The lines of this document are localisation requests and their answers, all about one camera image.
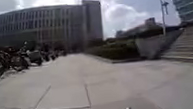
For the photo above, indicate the green bushes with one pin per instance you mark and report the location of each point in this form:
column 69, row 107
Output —
column 114, row 50

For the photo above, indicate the grey concrete slab pavement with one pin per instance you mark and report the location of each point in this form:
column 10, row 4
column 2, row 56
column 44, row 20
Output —
column 96, row 80

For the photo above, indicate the distant building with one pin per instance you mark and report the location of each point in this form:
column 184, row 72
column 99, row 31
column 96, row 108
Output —
column 139, row 29

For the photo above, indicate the large grey curved building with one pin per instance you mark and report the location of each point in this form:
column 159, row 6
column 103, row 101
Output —
column 45, row 26

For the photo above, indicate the tall lamp pole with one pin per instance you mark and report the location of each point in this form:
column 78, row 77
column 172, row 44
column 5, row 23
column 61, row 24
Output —
column 162, row 13

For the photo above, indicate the row of parked two-wheelers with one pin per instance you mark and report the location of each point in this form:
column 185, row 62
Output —
column 14, row 59

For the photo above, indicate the wide concrete stairs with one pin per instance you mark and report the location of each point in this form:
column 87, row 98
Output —
column 189, row 45

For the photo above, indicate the grey concrete wall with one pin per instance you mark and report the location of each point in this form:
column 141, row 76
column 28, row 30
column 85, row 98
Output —
column 154, row 45

